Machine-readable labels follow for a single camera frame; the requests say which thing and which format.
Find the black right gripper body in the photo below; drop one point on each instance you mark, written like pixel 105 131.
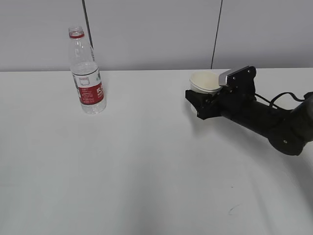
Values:
pixel 235 103

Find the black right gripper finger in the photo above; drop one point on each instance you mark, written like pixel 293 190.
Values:
pixel 197 99

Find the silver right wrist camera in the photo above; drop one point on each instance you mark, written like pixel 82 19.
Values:
pixel 242 78

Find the white paper cup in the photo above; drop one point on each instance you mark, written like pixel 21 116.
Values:
pixel 204 82

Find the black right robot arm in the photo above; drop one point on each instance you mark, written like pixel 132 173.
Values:
pixel 288 131

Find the clear water bottle red label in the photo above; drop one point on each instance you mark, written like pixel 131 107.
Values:
pixel 85 72

